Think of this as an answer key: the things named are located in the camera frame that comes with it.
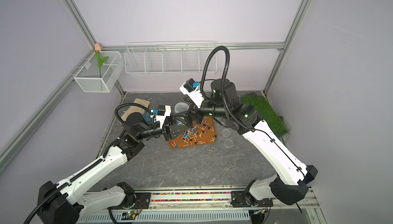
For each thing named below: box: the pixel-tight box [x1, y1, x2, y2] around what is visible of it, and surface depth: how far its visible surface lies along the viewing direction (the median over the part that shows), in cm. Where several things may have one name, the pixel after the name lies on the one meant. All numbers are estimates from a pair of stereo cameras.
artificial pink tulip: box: [94, 42, 109, 79], surface depth 92 cm
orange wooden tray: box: [169, 116, 218, 149], surface depth 96 cm
